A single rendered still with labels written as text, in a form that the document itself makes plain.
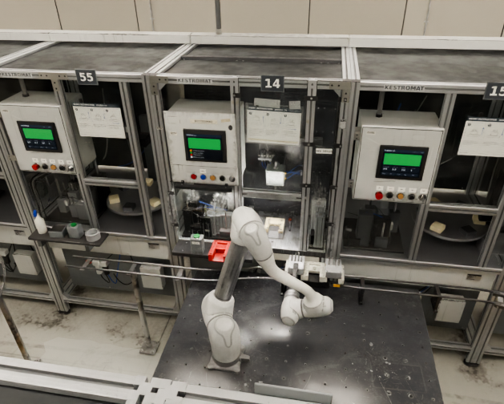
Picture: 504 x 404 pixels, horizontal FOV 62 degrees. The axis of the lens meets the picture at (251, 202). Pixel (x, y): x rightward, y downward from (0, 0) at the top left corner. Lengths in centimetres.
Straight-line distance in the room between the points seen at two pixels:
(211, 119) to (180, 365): 137
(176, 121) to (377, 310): 168
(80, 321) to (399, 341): 250
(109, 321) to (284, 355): 176
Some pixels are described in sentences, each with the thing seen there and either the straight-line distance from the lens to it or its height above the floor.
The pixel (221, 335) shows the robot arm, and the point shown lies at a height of 93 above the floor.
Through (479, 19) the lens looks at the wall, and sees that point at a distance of 609.
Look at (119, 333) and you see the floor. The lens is 368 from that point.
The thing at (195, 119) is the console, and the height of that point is 179.
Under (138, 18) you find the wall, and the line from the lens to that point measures 639.
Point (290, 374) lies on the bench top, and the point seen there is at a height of 68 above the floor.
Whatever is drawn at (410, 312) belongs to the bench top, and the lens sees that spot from 287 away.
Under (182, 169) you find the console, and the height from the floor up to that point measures 146.
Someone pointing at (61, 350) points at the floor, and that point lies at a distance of 373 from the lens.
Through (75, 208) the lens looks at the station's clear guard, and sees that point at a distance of 319.
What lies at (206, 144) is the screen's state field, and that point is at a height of 165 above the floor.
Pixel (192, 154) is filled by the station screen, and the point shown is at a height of 158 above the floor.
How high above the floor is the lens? 267
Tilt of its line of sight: 32 degrees down
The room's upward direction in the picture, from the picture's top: 1 degrees counter-clockwise
